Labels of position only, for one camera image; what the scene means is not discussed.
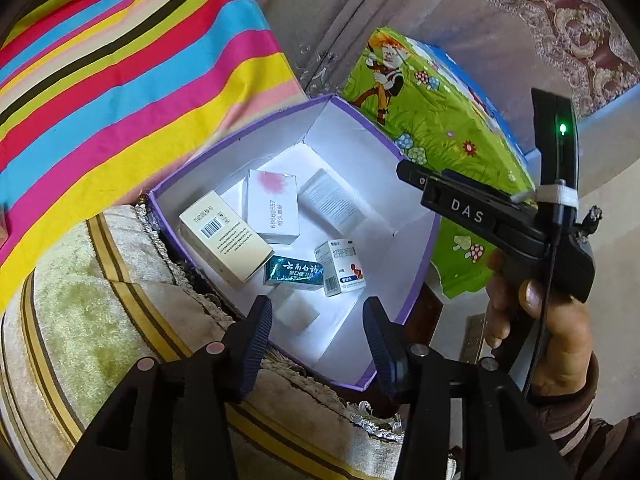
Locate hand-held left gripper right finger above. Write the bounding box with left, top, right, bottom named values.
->
left=362, top=296, right=573, bottom=480

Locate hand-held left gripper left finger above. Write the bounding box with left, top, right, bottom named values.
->
left=57, top=295, right=274, bottom=480

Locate purple cardboard box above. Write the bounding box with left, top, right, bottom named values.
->
left=149, top=93, right=442, bottom=392

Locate small white silver box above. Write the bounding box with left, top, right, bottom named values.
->
left=276, top=290, right=321, bottom=335

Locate teal toothpaste box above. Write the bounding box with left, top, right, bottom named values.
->
left=264, top=255, right=326, bottom=288

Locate white red-logo medicine box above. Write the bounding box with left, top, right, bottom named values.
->
left=314, top=239, right=367, bottom=297

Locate cream barcode box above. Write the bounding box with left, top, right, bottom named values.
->
left=179, top=191, right=275, bottom=283

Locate large white fine-print box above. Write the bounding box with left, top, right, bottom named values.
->
left=299, top=169, right=366, bottom=228

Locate white pink-spot box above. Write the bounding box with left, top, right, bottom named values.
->
left=247, top=169, right=301, bottom=245

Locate person's right forearm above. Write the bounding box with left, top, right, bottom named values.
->
left=525, top=355, right=640, bottom=480

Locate person's right hand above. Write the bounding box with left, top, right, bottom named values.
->
left=485, top=251, right=597, bottom=397

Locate green cartoon printed mat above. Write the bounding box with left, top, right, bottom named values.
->
left=342, top=27, right=538, bottom=301

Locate beige striped plush cushion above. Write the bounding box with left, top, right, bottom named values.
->
left=0, top=200, right=461, bottom=480

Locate ornate patterned cloth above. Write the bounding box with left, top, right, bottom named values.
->
left=460, top=0, right=640, bottom=116

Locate colourful striped cloth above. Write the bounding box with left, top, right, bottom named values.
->
left=0, top=0, right=308, bottom=311

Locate black cable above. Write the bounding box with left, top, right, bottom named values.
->
left=522, top=177, right=566, bottom=398

